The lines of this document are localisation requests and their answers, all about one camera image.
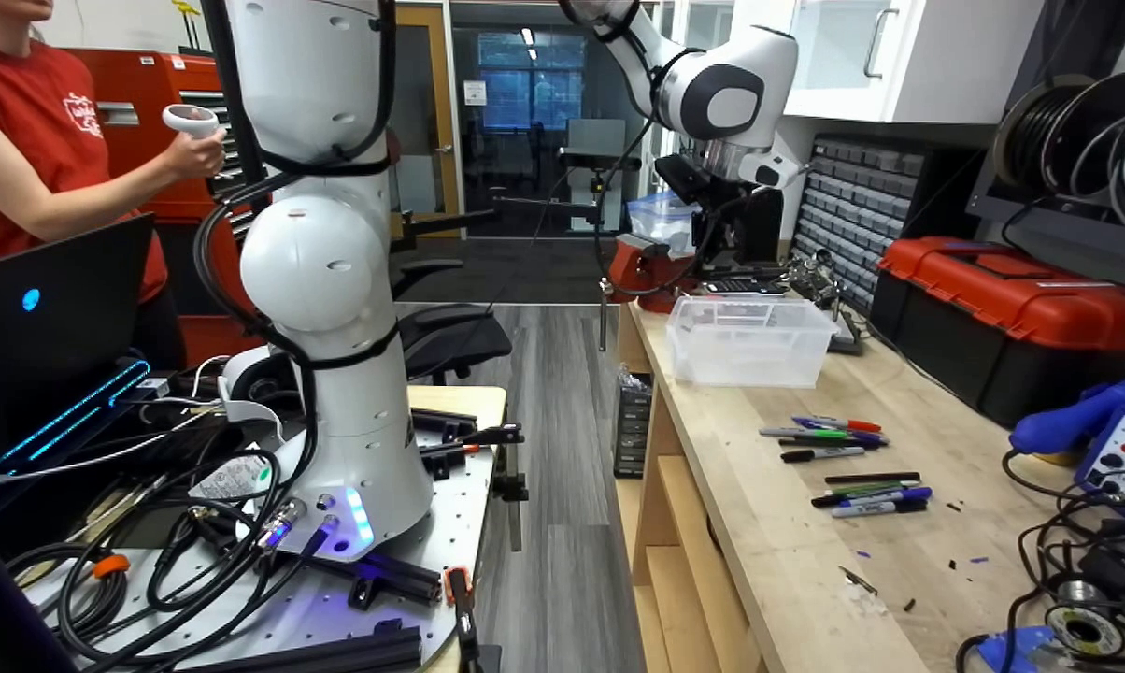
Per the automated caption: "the red and black toolbox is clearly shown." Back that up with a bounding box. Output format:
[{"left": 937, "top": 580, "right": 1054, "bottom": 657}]
[{"left": 868, "top": 235, "right": 1125, "bottom": 429}]

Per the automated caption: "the person hand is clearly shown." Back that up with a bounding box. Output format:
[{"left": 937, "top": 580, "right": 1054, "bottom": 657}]
[{"left": 157, "top": 120, "right": 231, "bottom": 186}]

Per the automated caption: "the black clamp bracket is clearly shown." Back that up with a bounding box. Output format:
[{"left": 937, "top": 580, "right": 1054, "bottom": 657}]
[{"left": 346, "top": 549, "right": 448, "bottom": 618}]

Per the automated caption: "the black power strip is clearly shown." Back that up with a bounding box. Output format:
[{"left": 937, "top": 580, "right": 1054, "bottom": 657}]
[{"left": 610, "top": 372, "right": 656, "bottom": 488}]

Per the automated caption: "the white wall cabinet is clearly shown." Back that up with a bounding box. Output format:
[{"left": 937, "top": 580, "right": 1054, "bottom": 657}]
[{"left": 777, "top": 0, "right": 1052, "bottom": 126}]

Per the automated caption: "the black floor cable bundle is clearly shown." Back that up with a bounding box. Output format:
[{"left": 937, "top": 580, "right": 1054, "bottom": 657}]
[{"left": 3, "top": 426, "right": 339, "bottom": 673}]

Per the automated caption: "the black laptop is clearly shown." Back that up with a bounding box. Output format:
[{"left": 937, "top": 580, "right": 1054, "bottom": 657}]
[{"left": 0, "top": 214, "right": 161, "bottom": 422}]

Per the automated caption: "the person forearm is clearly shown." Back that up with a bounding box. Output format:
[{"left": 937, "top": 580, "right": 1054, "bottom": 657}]
[{"left": 10, "top": 140, "right": 187, "bottom": 246}]

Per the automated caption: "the person in red shirt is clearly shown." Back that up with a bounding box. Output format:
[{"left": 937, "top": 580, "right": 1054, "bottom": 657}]
[{"left": 0, "top": 0, "right": 174, "bottom": 310}]

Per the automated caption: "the dark marker purple end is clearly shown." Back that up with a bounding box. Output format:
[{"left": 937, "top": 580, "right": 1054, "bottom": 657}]
[{"left": 777, "top": 429, "right": 895, "bottom": 452}]

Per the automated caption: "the clear plastic container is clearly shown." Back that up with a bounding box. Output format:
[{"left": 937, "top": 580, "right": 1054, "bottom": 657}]
[{"left": 663, "top": 291, "right": 840, "bottom": 392}]

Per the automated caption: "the blue soldering station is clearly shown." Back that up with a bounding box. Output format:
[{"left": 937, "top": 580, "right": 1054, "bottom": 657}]
[{"left": 1005, "top": 373, "right": 1125, "bottom": 515}]

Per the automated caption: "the black spool shelf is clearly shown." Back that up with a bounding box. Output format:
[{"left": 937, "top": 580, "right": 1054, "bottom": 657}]
[{"left": 970, "top": 186, "right": 1125, "bottom": 301}]

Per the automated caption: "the small parts drawer cabinet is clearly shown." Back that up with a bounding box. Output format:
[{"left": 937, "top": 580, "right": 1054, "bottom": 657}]
[{"left": 789, "top": 133, "right": 927, "bottom": 317}]

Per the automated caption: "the marker with red cap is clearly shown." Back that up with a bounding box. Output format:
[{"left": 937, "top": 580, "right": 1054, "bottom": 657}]
[{"left": 789, "top": 416, "right": 885, "bottom": 441}]

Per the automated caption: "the slim short black pen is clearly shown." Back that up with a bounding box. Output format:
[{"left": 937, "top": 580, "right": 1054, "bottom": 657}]
[{"left": 823, "top": 468, "right": 924, "bottom": 490}]

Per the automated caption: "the black office chair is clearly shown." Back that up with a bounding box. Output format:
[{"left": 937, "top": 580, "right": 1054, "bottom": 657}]
[{"left": 389, "top": 254, "right": 517, "bottom": 386}]

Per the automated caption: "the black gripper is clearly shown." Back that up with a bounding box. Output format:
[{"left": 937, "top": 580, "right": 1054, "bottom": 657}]
[{"left": 687, "top": 170, "right": 787, "bottom": 295}]

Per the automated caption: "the black cable tangle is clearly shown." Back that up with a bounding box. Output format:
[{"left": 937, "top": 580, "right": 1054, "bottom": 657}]
[{"left": 952, "top": 444, "right": 1125, "bottom": 673}]

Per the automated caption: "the metal clamp tool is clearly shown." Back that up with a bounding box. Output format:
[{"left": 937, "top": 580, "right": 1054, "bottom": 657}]
[{"left": 789, "top": 254, "right": 873, "bottom": 360}]

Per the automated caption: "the grey marker blue cap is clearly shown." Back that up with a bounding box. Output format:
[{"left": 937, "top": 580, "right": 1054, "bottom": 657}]
[{"left": 830, "top": 483, "right": 936, "bottom": 523}]

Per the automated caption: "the wooden door frame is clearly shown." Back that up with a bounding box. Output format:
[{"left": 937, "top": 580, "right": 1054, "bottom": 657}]
[{"left": 389, "top": 0, "right": 470, "bottom": 234}]

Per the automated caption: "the black aluminium extrusion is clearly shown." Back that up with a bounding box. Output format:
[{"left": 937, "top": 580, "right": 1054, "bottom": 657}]
[{"left": 182, "top": 618, "right": 429, "bottom": 673}]

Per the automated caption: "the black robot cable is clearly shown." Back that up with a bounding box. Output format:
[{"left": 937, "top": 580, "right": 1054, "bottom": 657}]
[{"left": 190, "top": 0, "right": 714, "bottom": 377}]

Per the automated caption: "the grey marker black cap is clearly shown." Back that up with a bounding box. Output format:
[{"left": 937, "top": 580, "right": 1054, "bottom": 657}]
[{"left": 777, "top": 441, "right": 873, "bottom": 468}]

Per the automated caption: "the grey perforated mounting plate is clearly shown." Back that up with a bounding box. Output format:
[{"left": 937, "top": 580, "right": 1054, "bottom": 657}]
[{"left": 23, "top": 381, "right": 517, "bottom": 673}]

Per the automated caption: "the white handheld controller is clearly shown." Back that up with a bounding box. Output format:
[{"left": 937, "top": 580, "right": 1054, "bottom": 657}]
[{"left": 157, "top": 103, "right": 223, "bottom": 144}]

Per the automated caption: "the red tool cabinet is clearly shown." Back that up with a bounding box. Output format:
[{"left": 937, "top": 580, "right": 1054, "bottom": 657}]
[{"left": 66, "top": 48, "right": 236, "bottom": 234}]

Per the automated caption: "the round metal reel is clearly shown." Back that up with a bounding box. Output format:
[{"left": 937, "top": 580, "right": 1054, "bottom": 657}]
[{"left": 1038, "top": 594, "right": 1125, "bottom": 662}]

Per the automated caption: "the red bench vise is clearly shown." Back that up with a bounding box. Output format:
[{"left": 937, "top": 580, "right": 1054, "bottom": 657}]
[{"left": 603, "top": 235, "right": 703, "bottom": 317}]

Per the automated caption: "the wooden workbench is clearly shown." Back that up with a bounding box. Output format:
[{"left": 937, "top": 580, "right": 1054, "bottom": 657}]
[{"left": 610, "top": 295, "right": 1125, "bottom": 673}]

